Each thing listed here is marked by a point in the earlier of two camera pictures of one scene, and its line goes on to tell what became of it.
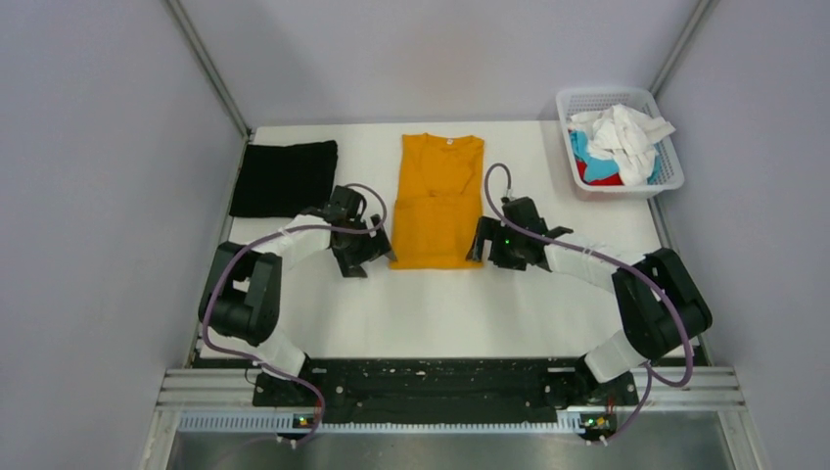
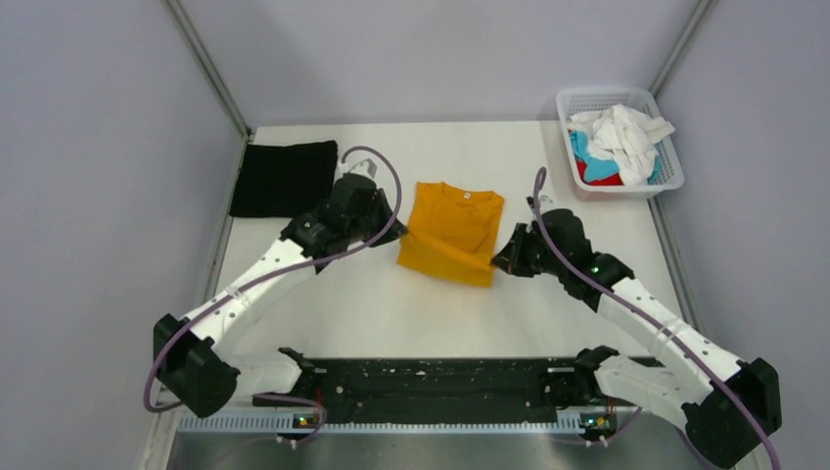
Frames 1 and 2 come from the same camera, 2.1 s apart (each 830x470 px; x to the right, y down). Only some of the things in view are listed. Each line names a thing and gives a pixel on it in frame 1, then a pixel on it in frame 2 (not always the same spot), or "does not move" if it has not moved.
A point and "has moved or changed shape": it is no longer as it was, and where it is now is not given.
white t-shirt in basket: x=622 y=134 does not move
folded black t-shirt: x=283 y=180 does not move
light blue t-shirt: x=597 y=166 does not move
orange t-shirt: x=438 y=202 has moved or changed shape
